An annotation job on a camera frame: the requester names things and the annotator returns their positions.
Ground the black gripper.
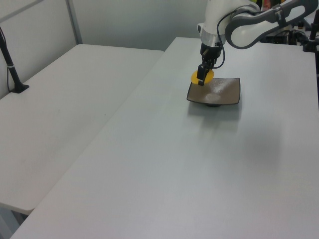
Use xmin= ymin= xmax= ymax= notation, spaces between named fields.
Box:
xmin=197 ymin=43 xmax=223 ymax=87

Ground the yellow potato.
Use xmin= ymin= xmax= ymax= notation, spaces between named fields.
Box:
xmin=190 ymin=69 xmax=216 ymax=86

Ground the brown square ceramic plate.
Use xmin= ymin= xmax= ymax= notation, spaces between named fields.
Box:
xmin=186 ymin=77 xmax=241 ymax=108

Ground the black box device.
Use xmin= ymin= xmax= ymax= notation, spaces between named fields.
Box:
xmin=264 ymin=29 xmax=291 ymax=44

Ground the short black clamp stand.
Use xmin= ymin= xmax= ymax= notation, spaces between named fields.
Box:
xmin=302 ymin=23 xmax=319 ymax=53

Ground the grey metal partition post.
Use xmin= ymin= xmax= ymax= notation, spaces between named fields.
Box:
xmin=65 ymin=0 xmax=83 ymax=46

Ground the black camera stand pole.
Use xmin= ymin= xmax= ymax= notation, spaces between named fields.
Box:
xmin=0 ymin=26 xmax=30 ymax=94

